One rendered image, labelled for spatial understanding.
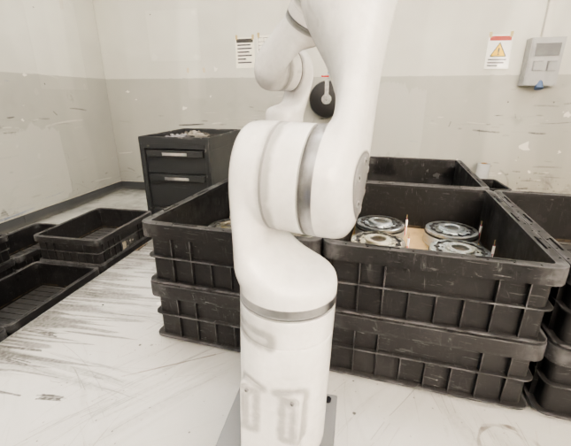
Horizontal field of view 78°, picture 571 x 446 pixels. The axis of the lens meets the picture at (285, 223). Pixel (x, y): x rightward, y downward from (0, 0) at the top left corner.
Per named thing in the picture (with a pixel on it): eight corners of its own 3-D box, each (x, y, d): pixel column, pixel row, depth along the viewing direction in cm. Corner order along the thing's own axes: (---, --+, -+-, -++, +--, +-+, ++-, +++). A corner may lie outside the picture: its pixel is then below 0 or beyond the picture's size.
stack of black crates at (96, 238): (115, 338, 152) (96, 241, 137) (55, 329, 157) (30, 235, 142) (163, 290, 189) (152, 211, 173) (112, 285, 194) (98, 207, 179)
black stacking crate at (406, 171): (480, 239, 81) (489, 191, 77) (350, 226, 89) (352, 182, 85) (454, 196, 117) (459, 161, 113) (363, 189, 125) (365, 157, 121)
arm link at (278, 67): (243, 72, 63) (273, -7, 52) (282, 73, 68) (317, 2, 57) (260, 99, 60) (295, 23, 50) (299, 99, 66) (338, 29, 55)
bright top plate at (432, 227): (484, 242, 68) (485, 240, 67) (428, 238, 70) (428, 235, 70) (471, 225, 77) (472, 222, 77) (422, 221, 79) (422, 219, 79)
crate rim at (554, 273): (571, 288, 42) (576, 270, 41) (320, 257, 50) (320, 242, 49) (489, 199, 78) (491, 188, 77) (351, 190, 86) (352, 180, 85)
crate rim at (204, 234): (320, 257, 50) (320, 242, 49) (138, 235, 57) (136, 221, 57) (351, 190, 86) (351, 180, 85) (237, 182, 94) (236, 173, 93)
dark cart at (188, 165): (218, 277, 233) (208, 137, 202) (156, 271, 241) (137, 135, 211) (245, 242, 288) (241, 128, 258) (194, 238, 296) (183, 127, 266)
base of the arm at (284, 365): (311, 478, 34) (323, 333, 29) (227, 447, 37) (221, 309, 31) (331, 404, 43) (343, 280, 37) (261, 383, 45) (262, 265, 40)
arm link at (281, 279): (211, 121, 26) (219, 318, 32) (337, 130, 23) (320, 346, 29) (264, 115, 34) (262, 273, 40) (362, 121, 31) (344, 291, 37)
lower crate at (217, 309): (315, 374, 56) (318, 311, 52) (154, 341, 64) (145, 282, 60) (346, 266, 93) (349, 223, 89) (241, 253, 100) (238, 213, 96)
